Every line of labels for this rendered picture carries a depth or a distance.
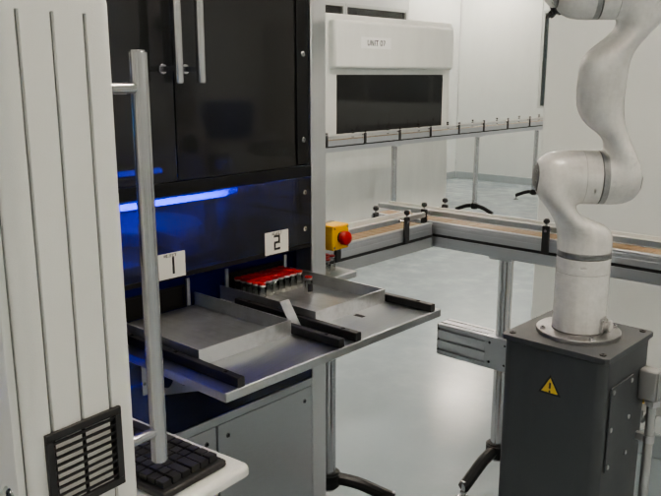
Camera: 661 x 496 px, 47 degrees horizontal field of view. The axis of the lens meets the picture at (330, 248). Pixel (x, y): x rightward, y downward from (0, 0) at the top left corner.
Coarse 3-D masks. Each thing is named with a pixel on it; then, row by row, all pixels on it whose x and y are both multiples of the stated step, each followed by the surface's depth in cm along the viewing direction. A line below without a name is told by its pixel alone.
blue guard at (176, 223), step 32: (224, 192) 185; (256, 192) 192; (288, 192) 201; (128, 224) 166; (160, 224) 172; (192, 224) 179; (224, 224) 186; (256, 224) 194; (288, 224) 203; (128, 256) 167; (192, 256) 180; (224, 256) 188
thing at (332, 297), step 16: (304, 272) 213; (224, 288) 197; (320, 288) 207; (336, 288) 206; (352, 288) 202; (368, 288) 198; (384, 288) 195; (272, 304) 186; (304, 304) 193; (320, 304) 193; (336, 304) 182; (352, 304) 186; (368, 304) 191
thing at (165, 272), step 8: (160, 256) 173; (168, 256) 175; (176, 256) 176; (184, 256) 178; (160, 264) 173; (168, 264) 175; (176, 264) 177; (184, 264) 178; (160, 272) 174; (168, 272) 175; (176, 272) 177; (184, 272) 179
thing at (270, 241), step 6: (270, 234) 198; (276, 234) 200; (282, 234) 201; (270, 240) 198; (276, 240) 200; (282, 240) 202; (270, 246) 199; (276, 246) 200; (282, 246) 202; (270, 252) 199; (276, 252) 201
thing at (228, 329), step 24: (168, 312) 187; (192, 312) 187; (216, 312) 187; (240, 312) 181; (264, 312) 176; (144, 336) 164; (168, 336) 170; (192, 336) 170; (216, 336) 170; (240, 336) 160; (264, 336) 165; (216, 360) 156
